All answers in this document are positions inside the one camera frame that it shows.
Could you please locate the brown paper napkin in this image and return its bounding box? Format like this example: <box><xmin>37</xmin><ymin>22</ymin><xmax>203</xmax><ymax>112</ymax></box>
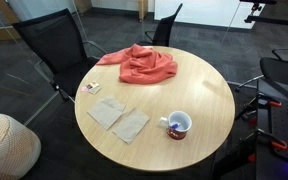
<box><xmin>86</xmin><ymin>95</ymin><xmax>127</xmax><ymax>131</ymax></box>
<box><xmin>111</xmin><ymin>107</ymin><xmax>151</xmax><ymax>145</ymax></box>

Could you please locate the black mesh office chair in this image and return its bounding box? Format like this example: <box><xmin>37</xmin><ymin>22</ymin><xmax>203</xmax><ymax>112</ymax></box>
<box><xmin>12</xmin><ymin>8</ymin><xmax>108</xmax><ymax>103</ymax></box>

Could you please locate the black perforated robot base table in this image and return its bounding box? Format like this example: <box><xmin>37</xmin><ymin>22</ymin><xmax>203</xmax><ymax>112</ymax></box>
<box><xmin>255</xmin><ymin>78</ymin><xmax>288</xmax><ymax>180</ymax></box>

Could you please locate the white knitted pouf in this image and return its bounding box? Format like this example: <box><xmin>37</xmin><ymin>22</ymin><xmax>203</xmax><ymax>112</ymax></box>
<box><xmin>0</xmin><ymin>113</ymin><xmax>42</xmax><ymax>180</ymax></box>

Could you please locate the red white ceramic mug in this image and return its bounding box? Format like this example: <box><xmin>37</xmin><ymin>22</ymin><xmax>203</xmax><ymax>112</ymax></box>
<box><xmin>158</xmin><ymin>110</ymin><xmax>193</xmax><ymax>141</ymax></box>

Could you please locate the black slim-back office chair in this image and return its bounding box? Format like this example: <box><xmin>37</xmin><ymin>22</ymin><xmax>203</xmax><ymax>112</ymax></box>
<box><xmin>144</xmin><ymin>3</ymin><xmax>184</xmax><ymax>48</ymax></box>

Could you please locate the blue white marker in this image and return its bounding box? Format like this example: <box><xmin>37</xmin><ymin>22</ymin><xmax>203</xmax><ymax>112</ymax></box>
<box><xmin>170</xmin><ymin>122</ymin><xmax>184</xmax><ymax>131</ymax></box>

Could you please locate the black chair with grey armrest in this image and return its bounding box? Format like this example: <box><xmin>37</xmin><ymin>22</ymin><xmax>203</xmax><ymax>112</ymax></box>
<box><xmin>235</xmin><ymin>47</ymin><xmax>288</xmax><ymax>93</ymax></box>

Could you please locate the wooden post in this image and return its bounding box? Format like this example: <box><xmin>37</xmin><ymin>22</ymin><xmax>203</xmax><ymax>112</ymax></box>
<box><xmin>137</xmin><ymin>0</ymin><xmax>149</xmax><ymax>23</ymax></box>

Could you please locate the small printed card packet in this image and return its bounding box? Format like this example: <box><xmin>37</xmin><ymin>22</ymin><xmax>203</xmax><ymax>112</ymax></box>
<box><xmin>85</xmin><ymin>81</ymin><xmax>102</xmax><ymax>95</ymax></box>

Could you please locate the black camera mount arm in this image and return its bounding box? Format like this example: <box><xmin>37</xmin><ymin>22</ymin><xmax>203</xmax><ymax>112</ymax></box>
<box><xmin>238</xmin><ymin>0</ymin><xmax>288</xmax><ymax>36</ymax></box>

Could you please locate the red crumpled cloth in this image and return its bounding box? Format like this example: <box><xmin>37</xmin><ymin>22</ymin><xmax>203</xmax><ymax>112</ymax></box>
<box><xmin>96</xmin><ymin>43</ymin><xmax>179</xmax><ymax>85</ymax></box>

